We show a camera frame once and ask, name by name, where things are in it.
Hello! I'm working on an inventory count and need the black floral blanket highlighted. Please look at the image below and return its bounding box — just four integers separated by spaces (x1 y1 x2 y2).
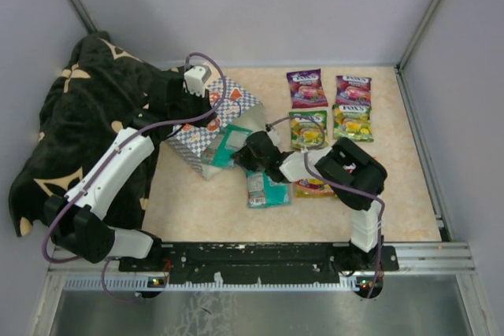
9 31 183 238

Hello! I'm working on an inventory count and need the purple snack packet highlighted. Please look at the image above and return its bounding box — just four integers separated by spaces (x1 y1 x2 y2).
335 76 372 106
286 68 328 109

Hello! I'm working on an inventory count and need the green Fox's candy packet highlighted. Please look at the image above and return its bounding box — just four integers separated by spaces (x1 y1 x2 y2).
289 110 328 150

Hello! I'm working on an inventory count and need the blue checkered paper bag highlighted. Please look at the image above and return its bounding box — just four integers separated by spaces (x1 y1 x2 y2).
167 78 266 180

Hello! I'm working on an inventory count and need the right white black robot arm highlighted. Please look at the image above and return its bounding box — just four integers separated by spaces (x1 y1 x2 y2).
231 131 387 270

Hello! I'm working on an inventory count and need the teal snack packet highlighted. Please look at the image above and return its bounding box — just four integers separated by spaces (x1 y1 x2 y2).
246 171 291 209
201 124 252 168

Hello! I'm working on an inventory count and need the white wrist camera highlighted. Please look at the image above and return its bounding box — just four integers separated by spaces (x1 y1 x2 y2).
183 65 211 98
266 124 281 147

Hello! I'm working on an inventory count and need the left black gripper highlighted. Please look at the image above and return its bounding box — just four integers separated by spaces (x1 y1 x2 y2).
169 84 217 127

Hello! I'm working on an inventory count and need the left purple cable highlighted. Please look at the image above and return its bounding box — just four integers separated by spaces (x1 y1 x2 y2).
41 51 228 304

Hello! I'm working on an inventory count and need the white slotted cable duct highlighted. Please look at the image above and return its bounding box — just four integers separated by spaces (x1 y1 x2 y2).
62 275 385 292

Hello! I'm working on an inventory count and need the aluminium frame rail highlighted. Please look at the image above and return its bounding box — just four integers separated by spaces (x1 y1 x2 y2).
49 239 480 274

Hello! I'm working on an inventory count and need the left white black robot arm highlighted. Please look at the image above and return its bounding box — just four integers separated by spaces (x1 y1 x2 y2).
42 66 217 271

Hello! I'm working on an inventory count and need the orange snack packet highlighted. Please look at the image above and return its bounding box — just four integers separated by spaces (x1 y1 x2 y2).
295 179 336 198
332 157 387 210

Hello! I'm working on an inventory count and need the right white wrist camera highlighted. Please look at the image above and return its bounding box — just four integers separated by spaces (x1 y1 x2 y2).
266 124 281 147

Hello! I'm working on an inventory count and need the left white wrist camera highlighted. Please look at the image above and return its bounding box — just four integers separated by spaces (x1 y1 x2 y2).
183 65 211 98

